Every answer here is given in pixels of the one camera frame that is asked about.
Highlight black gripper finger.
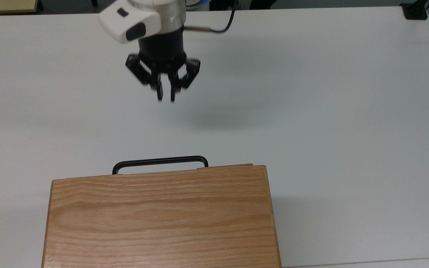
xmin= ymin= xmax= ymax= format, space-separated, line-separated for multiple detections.
xmin=125 ymin=54 xmax=163 ymax=102
xmin=169 ymin=57 xmax=201 ymax=103

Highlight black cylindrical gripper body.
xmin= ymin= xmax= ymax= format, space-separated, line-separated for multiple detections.
xmin=138 ymin=28 xmax=187 ymax=75

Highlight black metal drawer handle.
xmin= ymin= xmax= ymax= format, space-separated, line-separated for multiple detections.
xmin=112 ymin=156 xmax=209 ymax=175

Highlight oak wooden cabinet box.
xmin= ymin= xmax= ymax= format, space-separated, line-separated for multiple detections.
xmin=41 ymin=165 xmax=283 ymax=268

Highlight light wooden side table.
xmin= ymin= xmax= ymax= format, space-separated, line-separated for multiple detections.
xmin=0 ymin=0 xmax=38 ymax=15

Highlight black corner table clamp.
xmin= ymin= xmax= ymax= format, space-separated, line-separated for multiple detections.
xmin=400 ymin=0 xmax=429 ymax=20

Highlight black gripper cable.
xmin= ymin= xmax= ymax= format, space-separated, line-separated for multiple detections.
xmin=184 ymin=0 xmax=236 ymax=34

